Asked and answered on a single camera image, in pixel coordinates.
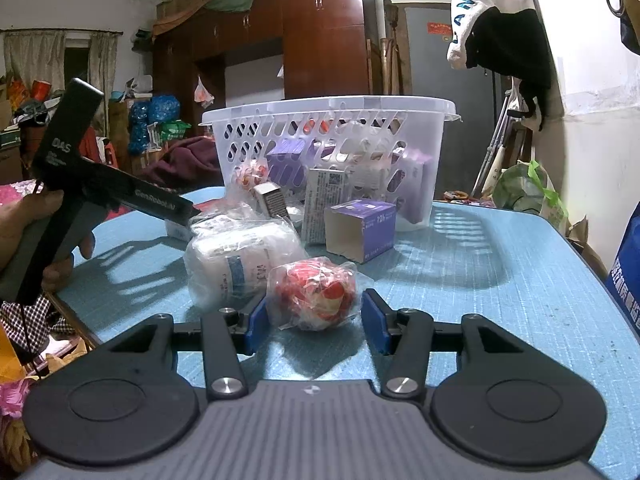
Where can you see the grey printed upright box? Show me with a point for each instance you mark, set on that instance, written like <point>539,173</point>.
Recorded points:
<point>324,188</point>

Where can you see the purple cube box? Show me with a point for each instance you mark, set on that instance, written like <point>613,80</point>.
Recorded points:
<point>360,230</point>

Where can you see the dark red wooden wardrobe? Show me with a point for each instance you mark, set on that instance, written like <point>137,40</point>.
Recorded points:
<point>328,48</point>

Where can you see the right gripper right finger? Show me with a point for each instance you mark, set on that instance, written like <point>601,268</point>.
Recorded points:
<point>487,394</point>

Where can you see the person's left hand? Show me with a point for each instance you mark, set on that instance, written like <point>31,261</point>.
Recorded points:
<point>16,217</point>

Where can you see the clear plastic laundry basket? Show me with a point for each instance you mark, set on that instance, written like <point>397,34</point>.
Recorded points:
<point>387,147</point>

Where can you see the green white plastic bag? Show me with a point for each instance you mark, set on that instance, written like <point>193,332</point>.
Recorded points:
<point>527,187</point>

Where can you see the white hoodie blue letters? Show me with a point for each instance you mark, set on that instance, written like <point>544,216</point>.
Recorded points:
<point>508,38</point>

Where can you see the white wrapped roll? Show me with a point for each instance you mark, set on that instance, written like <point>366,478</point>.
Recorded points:
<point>231,262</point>

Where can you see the maroon clothes pile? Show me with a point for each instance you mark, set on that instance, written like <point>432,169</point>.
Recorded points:
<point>188,165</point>

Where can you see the red white ball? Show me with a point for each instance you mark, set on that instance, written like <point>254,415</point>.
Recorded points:
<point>313,294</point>

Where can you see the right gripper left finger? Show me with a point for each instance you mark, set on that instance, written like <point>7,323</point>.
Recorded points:
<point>141,392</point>

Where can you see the grey metal door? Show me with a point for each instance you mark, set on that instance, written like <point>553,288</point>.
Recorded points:
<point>422,32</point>

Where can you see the blue plastic bags pile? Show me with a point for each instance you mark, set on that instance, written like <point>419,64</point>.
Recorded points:
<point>157,110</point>

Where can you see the window curtain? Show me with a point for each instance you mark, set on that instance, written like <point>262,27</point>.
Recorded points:
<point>38,54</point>

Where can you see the dark mesh narrow box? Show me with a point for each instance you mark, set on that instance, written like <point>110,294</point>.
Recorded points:
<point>270,200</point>

